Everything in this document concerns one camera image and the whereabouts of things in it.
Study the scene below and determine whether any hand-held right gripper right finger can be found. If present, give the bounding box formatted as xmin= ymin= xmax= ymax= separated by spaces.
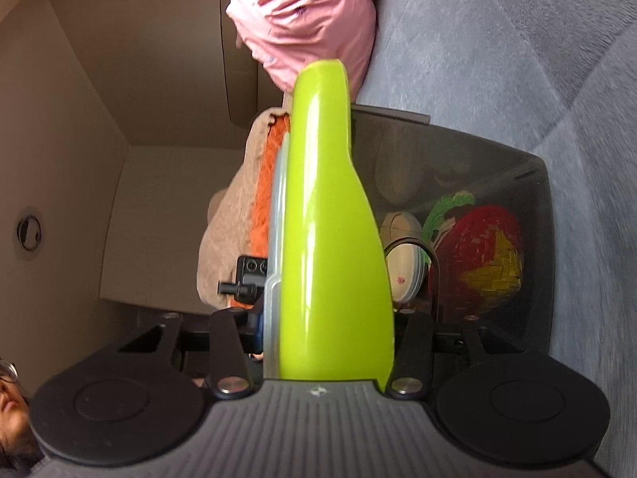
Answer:
xmin=388 ymin=309 xmax=501 ymax=400

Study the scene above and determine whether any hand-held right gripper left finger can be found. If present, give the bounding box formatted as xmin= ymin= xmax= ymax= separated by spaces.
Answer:
xmin=117 ymin=309 xmax=264 ymax=400

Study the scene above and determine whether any green box lid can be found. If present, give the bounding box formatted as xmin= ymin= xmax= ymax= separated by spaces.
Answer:
xmin=264 ymin=59 xmax=396 ymax=392

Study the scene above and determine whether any crochet doll with green sweater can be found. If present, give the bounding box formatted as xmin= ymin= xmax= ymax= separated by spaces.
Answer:
xmin=423 ymin=190 xmax=524 ymax=317

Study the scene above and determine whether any grey transparent storage box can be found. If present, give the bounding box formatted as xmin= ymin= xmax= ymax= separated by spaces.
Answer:
xmin=348 ymin=104 xmax=555 ymax=359

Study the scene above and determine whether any beige crumpled sheet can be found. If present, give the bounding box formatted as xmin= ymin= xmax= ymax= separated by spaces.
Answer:
xmin=198 ymin=94 xmax=299 ymax=310

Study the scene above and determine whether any orange knitted blanket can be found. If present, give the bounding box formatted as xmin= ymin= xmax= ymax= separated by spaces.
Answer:
xmin=234 ymin=112 xmax=292 ymax=310

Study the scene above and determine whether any round recessed light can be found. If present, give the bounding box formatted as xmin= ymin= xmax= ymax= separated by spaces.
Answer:
xmin=14 ymin=206 xmax=47 ymax=261

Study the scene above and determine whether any person's head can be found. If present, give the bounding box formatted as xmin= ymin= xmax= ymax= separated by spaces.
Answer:
xmin=0 ymin=357 xmax=43 ymax=474

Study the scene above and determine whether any pink quilt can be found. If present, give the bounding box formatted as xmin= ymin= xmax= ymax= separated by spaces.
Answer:
xmin=226 ymin=0 xmax=389 ymax=103

